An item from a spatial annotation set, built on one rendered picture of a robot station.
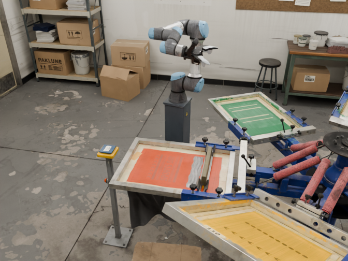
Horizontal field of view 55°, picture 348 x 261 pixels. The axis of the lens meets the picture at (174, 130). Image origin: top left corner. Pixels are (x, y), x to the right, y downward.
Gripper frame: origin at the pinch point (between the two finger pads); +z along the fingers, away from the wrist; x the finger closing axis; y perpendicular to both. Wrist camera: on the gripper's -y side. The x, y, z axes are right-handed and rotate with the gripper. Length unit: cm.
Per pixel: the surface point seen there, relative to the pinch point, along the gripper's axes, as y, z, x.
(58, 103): 259, -290, -95
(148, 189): 55, -19, 72
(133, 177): 64, -36, 64
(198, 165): 72, 1, 36
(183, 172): 69, -6, 46
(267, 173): 61, 48, 32
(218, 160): 77, 12, 25
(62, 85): 287, -332, -151
